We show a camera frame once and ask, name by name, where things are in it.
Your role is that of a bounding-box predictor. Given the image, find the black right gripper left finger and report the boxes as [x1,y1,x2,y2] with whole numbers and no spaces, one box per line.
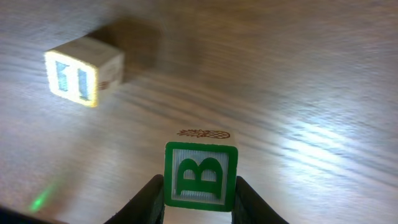
[104,174,165,224]

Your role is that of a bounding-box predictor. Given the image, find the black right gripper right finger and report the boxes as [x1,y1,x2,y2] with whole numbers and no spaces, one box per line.
[231,176,289,224]

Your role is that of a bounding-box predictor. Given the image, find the green B wooden block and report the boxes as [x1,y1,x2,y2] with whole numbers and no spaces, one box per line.
[164,129,238,212]

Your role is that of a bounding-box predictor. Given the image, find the yellow number eleven block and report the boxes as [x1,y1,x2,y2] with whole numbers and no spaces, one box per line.
[44,37,124,107]

